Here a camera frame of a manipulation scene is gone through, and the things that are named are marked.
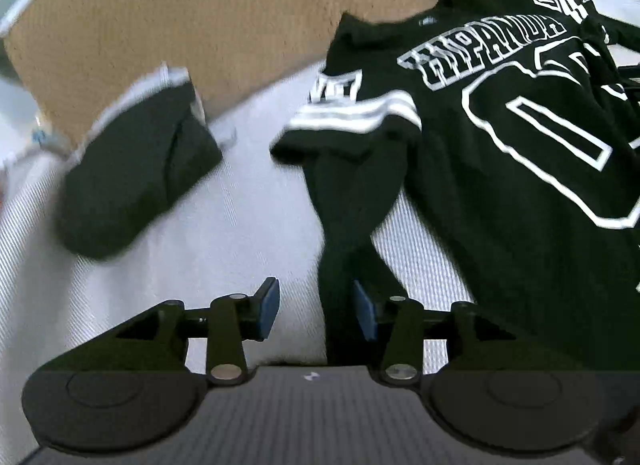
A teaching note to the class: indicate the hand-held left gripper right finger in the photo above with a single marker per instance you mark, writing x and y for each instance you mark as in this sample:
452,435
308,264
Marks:
365,314

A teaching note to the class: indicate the woven rattan mattress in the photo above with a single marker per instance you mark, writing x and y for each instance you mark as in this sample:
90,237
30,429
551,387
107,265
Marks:
225,20

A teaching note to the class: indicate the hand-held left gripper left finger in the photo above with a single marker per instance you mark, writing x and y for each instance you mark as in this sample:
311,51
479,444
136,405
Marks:
267,307

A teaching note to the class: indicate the black white-print t-shirt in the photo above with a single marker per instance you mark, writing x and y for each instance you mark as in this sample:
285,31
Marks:
475,195

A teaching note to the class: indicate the dark grey folded garment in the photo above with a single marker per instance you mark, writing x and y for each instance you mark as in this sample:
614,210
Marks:
130,170

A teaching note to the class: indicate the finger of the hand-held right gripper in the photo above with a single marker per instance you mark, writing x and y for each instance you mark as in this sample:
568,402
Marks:
629,82

